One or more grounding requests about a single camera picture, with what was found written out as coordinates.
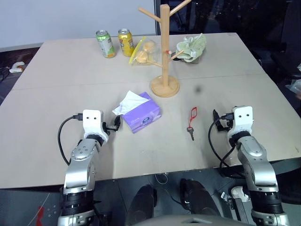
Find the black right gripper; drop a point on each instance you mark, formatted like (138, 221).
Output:
(227, 124)

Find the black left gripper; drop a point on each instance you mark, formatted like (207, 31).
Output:
(110, 128)

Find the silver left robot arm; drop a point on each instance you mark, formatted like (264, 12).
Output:
(80, 162)

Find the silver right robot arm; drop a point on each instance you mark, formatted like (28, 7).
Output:
(256, 160)

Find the purple tissue pack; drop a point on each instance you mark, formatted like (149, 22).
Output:
(143, 115)

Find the plastic zip bag of cookies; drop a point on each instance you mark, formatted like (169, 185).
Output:
(143, 54)

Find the dark rounded shape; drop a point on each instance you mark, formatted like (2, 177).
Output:
(141, 207)
(200, 197)

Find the pale green cloth bundle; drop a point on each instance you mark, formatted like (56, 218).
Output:
(192, 47)

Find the green drink can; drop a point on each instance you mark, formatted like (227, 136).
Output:
(107, 46)

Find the wooden tree hanger stand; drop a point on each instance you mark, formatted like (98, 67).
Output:
(164, 58)

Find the yellow drink can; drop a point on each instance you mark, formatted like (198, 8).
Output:
(126, 43)

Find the clear plastic bag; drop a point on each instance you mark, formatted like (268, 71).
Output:
(294, 87)

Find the small red white peg cap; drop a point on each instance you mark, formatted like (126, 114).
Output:
(168, 51)

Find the silver robot torso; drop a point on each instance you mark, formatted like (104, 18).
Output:
(195, 220)

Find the white device on floor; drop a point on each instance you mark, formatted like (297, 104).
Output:
(17, 67)

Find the dark panel with red mark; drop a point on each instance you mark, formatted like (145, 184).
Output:
(28, 207)

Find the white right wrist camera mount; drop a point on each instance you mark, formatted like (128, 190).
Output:
(243, 117)

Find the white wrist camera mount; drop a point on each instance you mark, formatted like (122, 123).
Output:
(243, 117)
(92, 122)

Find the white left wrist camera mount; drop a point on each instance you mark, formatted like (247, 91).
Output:
(92, 122)

